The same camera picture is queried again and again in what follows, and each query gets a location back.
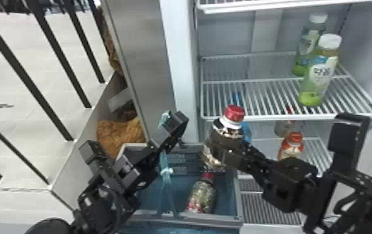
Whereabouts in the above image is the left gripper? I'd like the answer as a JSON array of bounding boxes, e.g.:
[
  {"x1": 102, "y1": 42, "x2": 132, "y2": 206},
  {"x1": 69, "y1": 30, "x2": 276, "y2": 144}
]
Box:
[{"x1": 108, "y1": 110, "x2": 189, "y2": 197}]

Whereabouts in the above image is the white fridge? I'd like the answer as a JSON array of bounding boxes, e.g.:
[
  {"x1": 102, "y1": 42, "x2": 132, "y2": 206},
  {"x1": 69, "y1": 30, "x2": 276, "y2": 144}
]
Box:
[{"x1": 100, "y1": 0, "x2": 372, "y2": 234}]

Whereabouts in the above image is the clear bottle red cap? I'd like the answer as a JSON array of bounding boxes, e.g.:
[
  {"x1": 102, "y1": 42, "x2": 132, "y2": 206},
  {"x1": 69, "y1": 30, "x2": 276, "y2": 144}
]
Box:
[
  {"x1": 185, "y1": 171, "x2": 218, "y2": 215},
  {"x1": 201, "y1": 104, "x2": 252, "y2": 169},
  {"x1": 277, "y1": 131, "x2": 305, "y2": 161}
]

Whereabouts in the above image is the blue basket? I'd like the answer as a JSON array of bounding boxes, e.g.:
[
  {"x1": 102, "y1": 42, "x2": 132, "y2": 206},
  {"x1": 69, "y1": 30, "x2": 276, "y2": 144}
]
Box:
[{"x1": 118, "y1": 111, "x2": 244, "y2": 234}]

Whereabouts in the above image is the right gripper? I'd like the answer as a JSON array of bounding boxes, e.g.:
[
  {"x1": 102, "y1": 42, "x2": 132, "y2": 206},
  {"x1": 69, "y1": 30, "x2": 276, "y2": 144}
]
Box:
[{"x1": 203, "y1": 129, "x2": 319, "y2": 213}]

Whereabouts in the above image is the green bottle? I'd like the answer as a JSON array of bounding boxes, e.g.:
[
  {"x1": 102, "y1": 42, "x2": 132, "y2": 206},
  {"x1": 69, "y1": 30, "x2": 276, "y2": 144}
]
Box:
[
  {"x1": 297, "y1": 33, "x2": 343, "y2": 108},
  {"x1": 291, "y1": 12, "x2": 329, "y2": 78}
]

